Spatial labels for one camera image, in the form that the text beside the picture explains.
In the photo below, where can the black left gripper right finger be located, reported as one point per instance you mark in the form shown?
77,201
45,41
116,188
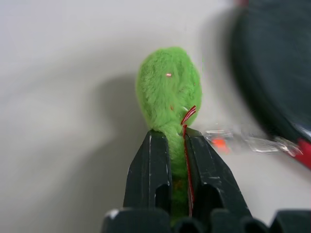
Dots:
206,170

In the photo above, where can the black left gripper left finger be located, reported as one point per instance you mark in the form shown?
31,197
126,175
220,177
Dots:
148,170

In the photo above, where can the green fluffy zipper pull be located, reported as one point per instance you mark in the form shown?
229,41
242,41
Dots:
167,92

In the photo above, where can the black round zip case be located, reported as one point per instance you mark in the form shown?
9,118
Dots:
279,72

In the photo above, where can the clear plastic tag with orange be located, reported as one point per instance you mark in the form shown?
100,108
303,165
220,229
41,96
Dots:
262,143

